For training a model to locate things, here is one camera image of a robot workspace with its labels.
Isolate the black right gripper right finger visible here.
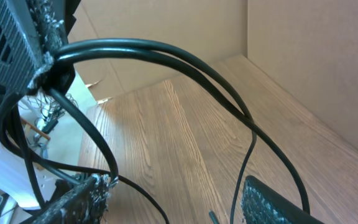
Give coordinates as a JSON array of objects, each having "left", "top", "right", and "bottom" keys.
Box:
[{"left": 241, "top": 175, "right": 323, "bottom": 224}]

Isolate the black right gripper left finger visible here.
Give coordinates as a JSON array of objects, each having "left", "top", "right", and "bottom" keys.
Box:
[{"left": 23, "top": 174, "right": 119, "bottom": 224}]

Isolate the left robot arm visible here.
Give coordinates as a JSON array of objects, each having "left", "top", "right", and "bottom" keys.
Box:
[{"left": 0, "top": 0, "right": 79, "bottom": 209}]

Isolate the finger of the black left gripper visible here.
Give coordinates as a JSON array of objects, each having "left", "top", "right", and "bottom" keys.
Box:
[
  {"left": 39, "top": 0, "right": 80, "bottom": 93},
  {"left": 0, "top": 0, "right": 51, "bottom": 93}
]

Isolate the thin black split cable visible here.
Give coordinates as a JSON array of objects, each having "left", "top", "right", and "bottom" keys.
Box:
[{"left": 0, "top": 37, "right": 258, "bottom": 224}]

